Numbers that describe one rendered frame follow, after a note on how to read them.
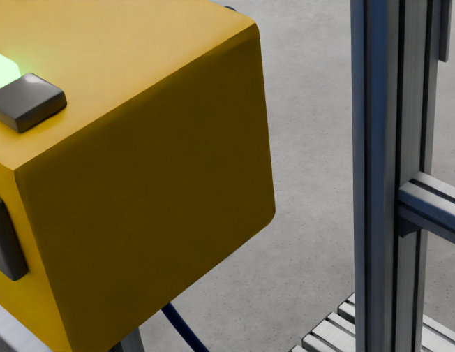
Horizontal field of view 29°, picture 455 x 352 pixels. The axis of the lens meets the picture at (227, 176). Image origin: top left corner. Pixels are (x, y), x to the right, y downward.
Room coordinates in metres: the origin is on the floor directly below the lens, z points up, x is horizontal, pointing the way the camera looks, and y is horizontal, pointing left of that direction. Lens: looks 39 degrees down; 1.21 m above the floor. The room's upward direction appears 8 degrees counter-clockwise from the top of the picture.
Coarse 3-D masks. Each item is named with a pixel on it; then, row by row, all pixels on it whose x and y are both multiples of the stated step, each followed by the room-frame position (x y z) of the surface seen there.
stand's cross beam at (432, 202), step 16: (416, 176) 0.73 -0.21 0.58; (400, 192) 0.71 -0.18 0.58; (416, 192) 0.70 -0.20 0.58; (432, 192) 0.71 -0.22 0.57; (448, 192) 0.70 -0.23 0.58; (400, 208) 0.71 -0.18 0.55; (416, 208) 0.70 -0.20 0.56; (432, 208) 0.68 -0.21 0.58; (448, 208) 0.67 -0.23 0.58; (432, 224) 0.68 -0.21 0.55; (448, 224) 0.67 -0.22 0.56; (448, 240) 0.66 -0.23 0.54
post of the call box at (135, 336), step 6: (138, 330) 0.28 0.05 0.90; (126, 336) 0.27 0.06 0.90; (132, 336) 0.27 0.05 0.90; (138, 336) 0.28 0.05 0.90; (120, 342) 0.27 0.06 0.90; (126, 342) 0.27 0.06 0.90; (132, 342) 0.27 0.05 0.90; (138, 342) 0.28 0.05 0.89; (114, 348) 0.28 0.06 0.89; (120, 348) 0.27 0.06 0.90; (126, 348) 0.27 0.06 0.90; (132, 348) 0.27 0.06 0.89; (138, 348) 0.28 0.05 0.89
